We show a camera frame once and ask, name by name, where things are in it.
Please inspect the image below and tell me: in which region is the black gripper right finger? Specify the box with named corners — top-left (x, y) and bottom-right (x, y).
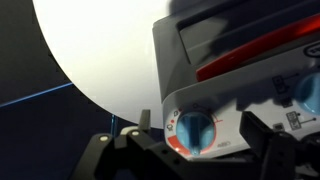
top-left (239, 111), bottom-right (320, 180)

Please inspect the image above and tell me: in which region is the blue toy oven knob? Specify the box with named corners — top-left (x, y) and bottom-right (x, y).
top-left (295, 71), bottom-right (320, 116)
top-left (175, 111), bottom-right (217, 157)

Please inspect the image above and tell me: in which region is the oven door with red handle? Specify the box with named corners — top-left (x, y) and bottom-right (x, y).
top-left (175, 0), bottom-right (320, 83)

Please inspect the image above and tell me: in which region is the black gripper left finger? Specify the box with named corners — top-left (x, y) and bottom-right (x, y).
top-left (70, 109), bottom-right (189, 180)

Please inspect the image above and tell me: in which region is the grey toy oven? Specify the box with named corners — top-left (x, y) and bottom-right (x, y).
top-left (152, 0), bottom-right (320, 160)

